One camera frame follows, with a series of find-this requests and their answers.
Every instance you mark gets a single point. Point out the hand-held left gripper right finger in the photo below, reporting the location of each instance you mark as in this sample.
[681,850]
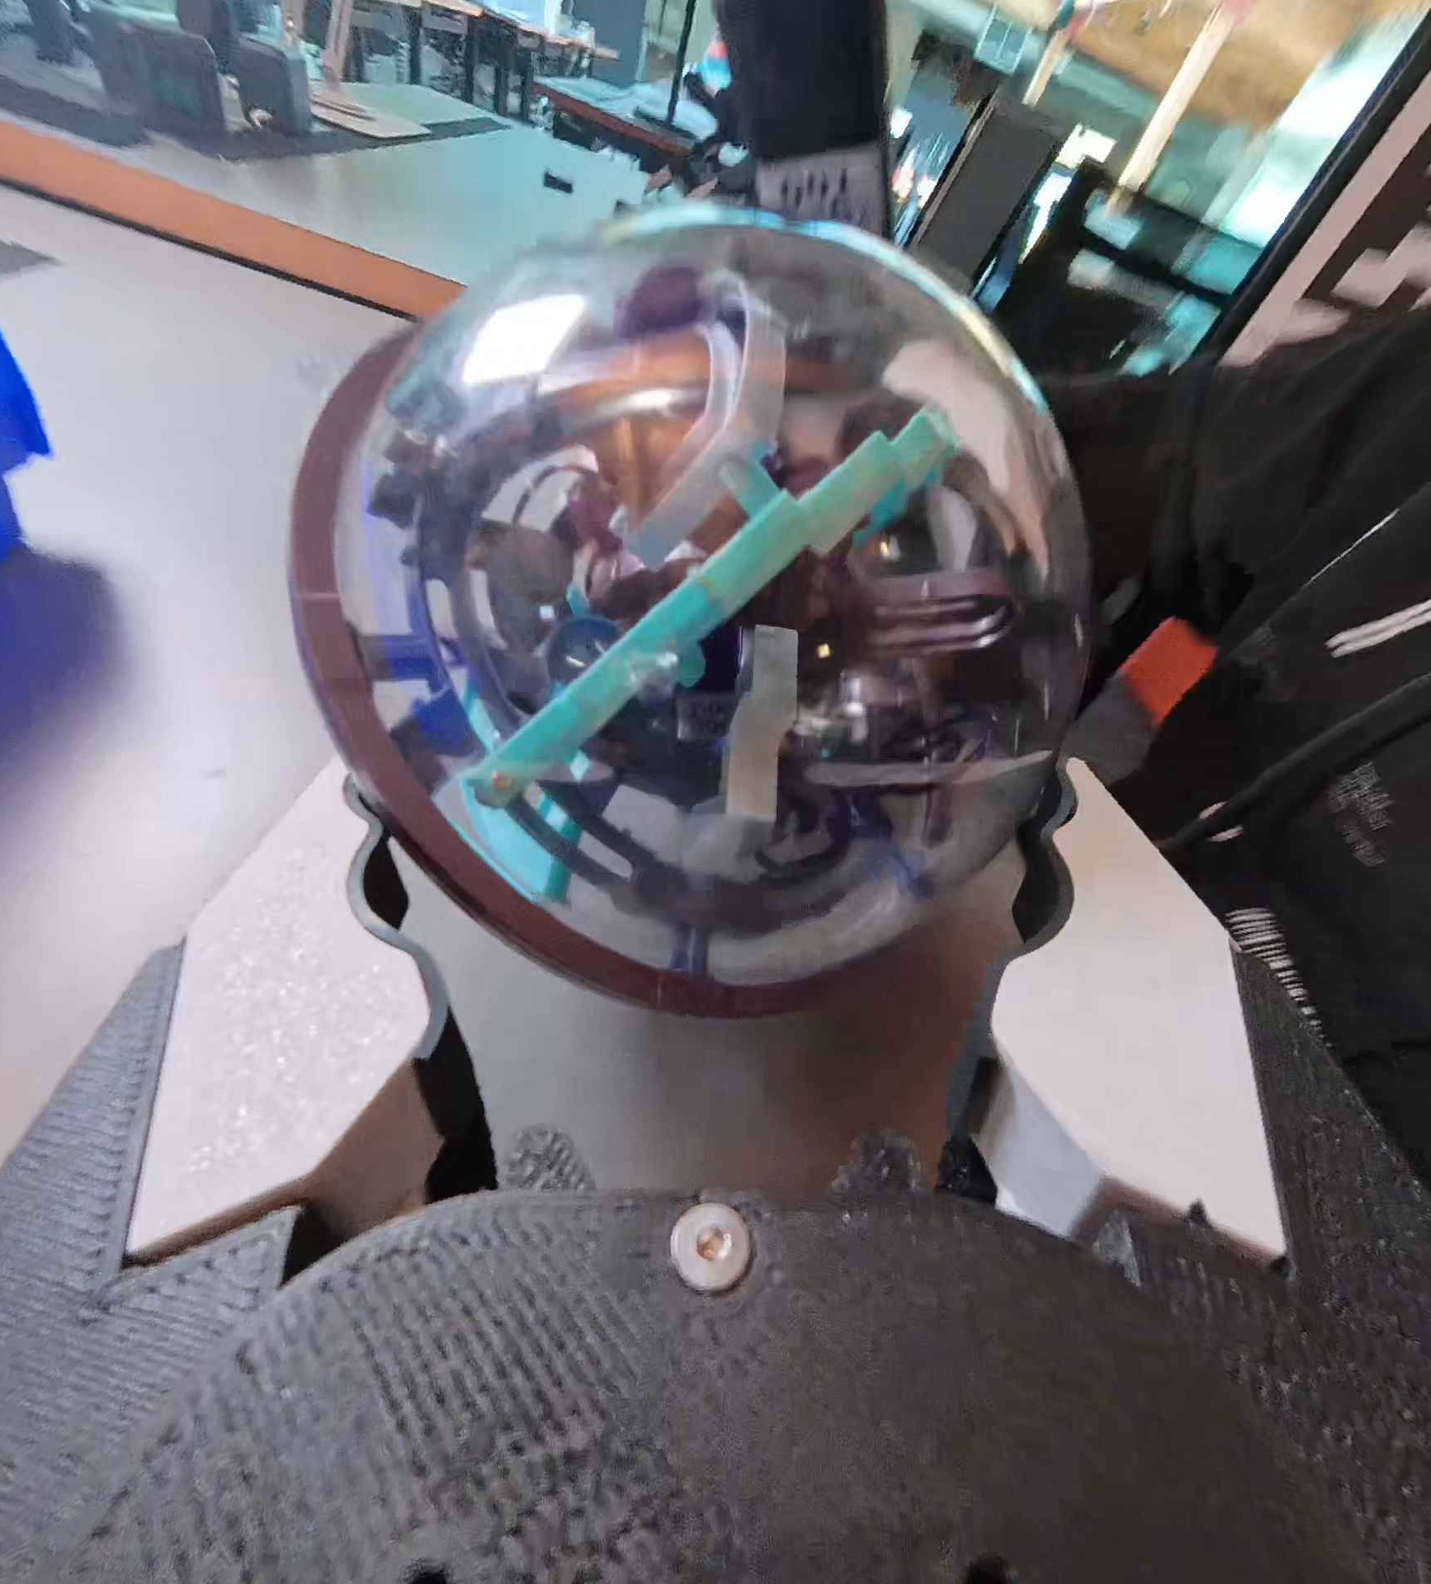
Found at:
[1136,1027]

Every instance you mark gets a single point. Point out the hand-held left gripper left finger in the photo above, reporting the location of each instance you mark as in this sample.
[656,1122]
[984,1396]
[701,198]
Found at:
[270,1015]

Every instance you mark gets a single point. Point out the clear plastic maze ball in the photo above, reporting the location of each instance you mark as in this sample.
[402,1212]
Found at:
[691,594]

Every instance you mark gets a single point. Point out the person's right forearm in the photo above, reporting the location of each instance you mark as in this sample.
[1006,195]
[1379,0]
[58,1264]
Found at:
[1285,433]

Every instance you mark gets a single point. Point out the orange traffic cone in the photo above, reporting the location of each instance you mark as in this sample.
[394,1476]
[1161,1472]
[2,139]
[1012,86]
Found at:
[1168,669]

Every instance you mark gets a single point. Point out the wooden office desk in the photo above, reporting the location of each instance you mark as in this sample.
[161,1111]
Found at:
[233,198]

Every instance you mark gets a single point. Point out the black white checker tag board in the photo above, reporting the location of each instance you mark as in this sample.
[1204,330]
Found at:
[1397,160]

